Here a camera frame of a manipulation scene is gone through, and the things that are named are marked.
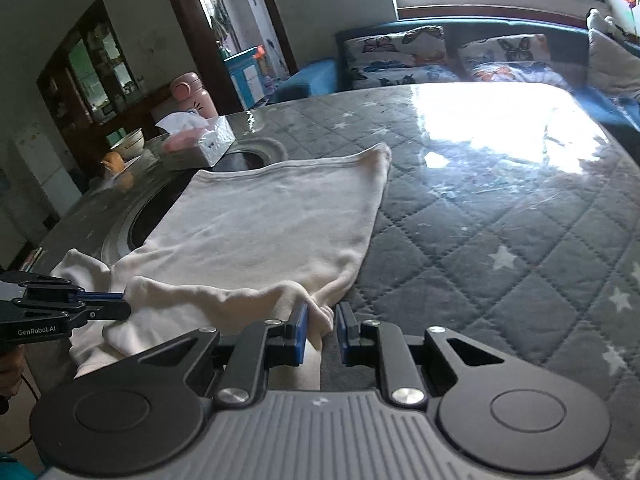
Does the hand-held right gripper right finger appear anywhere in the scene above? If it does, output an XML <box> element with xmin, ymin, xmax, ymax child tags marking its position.
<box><xmin>335</xmin><ymin>301</ymin><xmax>507</xmax><ymax>410</ymax></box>

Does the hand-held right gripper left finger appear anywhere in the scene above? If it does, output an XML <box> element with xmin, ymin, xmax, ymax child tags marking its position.
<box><xmin>132</xmin><ymin>301</ymin><xmax>309</xmax><ymax>409</ymax></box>

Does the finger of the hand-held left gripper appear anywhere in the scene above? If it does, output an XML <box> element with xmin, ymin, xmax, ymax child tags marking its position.
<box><xmin>62</xmin><ymin>302</ymin><xmax>132</xmax><ymax>324</ymax></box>
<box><xmin>60</xmin><ymin>285</ymin><xmax>126</xmax><ymax>304</ymax></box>

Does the white cloth garment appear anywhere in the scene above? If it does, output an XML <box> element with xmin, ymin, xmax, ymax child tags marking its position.
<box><xmin>50</xmin><ymin>142</ymin><xmax>394</xmax><ymax>397</ymax></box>

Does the person's left hand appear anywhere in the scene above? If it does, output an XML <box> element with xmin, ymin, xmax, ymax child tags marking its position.
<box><xmin>0</xmin><ymin>346</ymin><xmax>25</xmax><ymax>413</ymax></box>

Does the orange fruit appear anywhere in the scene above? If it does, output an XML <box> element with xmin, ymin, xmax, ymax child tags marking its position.
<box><xmin>100</xmin><ymin>152</ymin><xmax>127</xmax><ymax>177</ymax></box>

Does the white refrigerator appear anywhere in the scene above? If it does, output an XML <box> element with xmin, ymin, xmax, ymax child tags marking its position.
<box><xmin>14</xmin><ymin>122</ymin><xmax>84</xmax><ymax>223</ymax></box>

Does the ceramic bowl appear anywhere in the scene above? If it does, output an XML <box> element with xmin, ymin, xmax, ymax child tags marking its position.
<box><xmin>110</xmin><ymin>127</ymin><xmax>146</xmax><ymax>162</ymax></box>

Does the grey quilted star table cover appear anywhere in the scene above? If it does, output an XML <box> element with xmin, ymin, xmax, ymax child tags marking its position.
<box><xmin>30</xmin><ymin>82</ymin><xmax>640</xmax><ymax>480</ymax></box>

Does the round built-in table cooker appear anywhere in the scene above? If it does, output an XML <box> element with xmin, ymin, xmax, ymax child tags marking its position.
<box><xmin>101</xmin><ymin>136</ymin><xmax>289</xmax><ymax>263</ymax></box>

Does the tissue box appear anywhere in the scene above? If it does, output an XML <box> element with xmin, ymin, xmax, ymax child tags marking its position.
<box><xmin>155</xmin><ymin>111</ymin><xmax>236</xmax><ymax>169</ymax></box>

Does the pink thermos bottle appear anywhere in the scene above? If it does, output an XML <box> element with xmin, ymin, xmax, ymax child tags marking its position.
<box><xmin>169</xmin><ymin>72</ymin><xmax>219</xmax><ymax>121</ymax></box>

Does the dark wooden glass cabinet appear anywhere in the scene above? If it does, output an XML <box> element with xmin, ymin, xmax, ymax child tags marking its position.
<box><xmin>36</xmin><ymin>0</ymin><xmax>173</xmax><ymax>171</ymax></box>

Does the blue sofa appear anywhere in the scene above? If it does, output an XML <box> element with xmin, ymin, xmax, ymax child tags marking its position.
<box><xmin>267</xmin><ymin>16</ymin><xmax>640</xmax><ymax>147</ymax></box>

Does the teal small cabinet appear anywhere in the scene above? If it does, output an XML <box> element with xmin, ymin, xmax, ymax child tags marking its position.
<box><xmin>223</xmin><ymin>46</ymin><xmax>267</xmax><ymax>111</ymax></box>

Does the butterfly print pillow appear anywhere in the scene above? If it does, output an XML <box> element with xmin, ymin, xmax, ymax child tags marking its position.
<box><xmin>456</xmin><ymin>33</ymin><xmax>572</xmax><ymax>93</ymax></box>
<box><xmin>342</xmin><ymin>25</ymin><xmax>462</xmax><ymax>92</ymax></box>

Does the plain white pillow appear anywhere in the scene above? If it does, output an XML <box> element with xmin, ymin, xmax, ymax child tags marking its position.
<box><xmin>586</xmin><ymin>27</ymin><xmax>640</xmax><ymax>100</ymax></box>

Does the white plush toy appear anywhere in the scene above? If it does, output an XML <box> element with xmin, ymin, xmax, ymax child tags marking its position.
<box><xmin>586</xmin><ymin>7</ymin><xmax>628</xmax><ymax>36</ymax></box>

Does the black cable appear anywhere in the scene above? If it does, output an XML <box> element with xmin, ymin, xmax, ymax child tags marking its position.
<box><xmin>0</xmin><ymin>372</ymin><xmax>42</xmax><ymax>458</ymax></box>

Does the dark wooden door frame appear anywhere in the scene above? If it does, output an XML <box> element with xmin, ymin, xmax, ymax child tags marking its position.
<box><xmin>154</xmin><ymin>0</ymin><xmax>301</xmax><ymax>117</ymax></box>

